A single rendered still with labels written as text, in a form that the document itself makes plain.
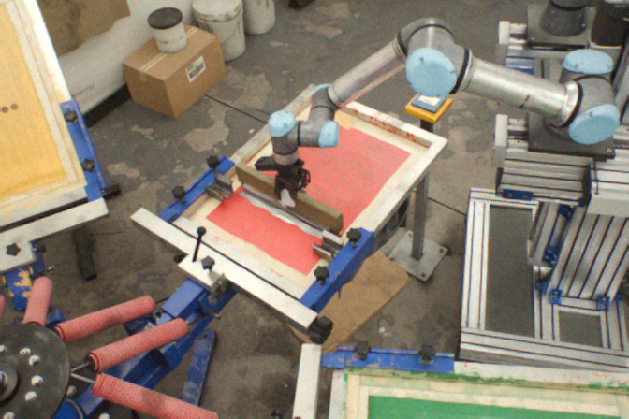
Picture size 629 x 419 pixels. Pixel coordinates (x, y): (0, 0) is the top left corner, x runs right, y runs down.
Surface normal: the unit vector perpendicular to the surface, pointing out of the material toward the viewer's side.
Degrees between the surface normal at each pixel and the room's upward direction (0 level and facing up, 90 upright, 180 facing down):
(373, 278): 0
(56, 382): 0
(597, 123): 93
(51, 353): 0
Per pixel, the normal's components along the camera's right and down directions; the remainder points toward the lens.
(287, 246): -0.07, -0.68
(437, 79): -0.26, 0.69
